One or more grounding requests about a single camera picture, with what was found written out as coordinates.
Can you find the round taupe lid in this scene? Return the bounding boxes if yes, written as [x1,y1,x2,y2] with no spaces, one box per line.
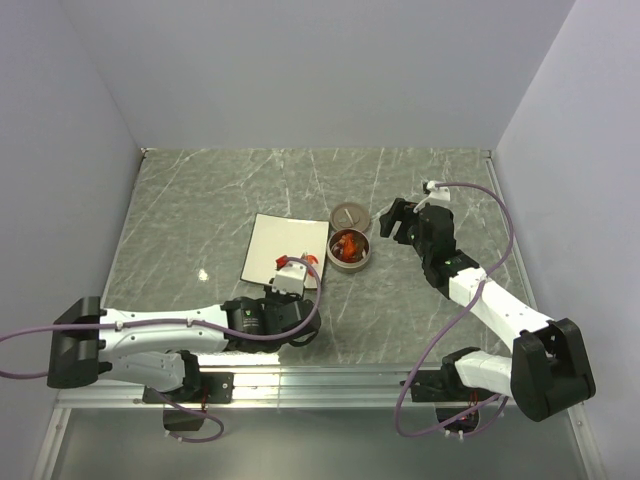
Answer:
[329,202,371,232]

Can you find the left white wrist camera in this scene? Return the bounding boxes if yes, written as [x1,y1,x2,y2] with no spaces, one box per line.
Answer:
[271,256,307,296]

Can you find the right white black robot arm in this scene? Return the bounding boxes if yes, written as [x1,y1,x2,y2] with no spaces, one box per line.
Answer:
[380,198,596,422]

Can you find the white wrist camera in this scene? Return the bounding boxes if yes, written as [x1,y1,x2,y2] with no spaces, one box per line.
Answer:
[413,180,451,213]
[271,256,307,296]

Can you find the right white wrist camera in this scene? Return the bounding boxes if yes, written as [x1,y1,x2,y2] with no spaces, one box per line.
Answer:
[413,180,451,213]

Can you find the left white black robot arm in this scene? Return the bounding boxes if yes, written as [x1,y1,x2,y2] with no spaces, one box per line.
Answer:
[46,296,321,402]

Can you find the round metal lunch tin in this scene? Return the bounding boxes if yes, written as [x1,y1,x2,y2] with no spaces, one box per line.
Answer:
[326,228,372,274]

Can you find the aluminium front rail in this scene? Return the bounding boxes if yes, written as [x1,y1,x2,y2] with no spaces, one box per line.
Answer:
[54,367,506,411]

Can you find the white square plate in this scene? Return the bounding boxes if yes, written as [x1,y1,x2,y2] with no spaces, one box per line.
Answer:
[240,213,330,285]

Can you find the orange chicken leg piece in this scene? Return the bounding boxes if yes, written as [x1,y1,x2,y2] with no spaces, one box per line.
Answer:
[336,232,359,263]

